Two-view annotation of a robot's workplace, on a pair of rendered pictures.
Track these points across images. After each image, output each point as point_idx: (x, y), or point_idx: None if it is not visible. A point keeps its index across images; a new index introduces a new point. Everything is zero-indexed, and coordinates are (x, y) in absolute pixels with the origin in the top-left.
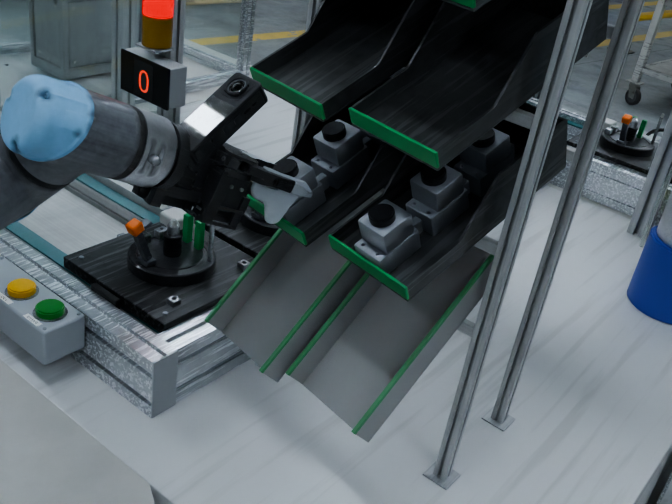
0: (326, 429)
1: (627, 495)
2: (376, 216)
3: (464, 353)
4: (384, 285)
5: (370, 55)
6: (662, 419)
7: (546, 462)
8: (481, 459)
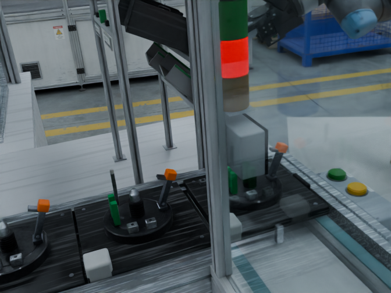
0: None
1: (108, 134)
2: None
3: (91, 184)
4: None
5: None
6: (48, 148)
7: (122, 144)
8: (147, 148)
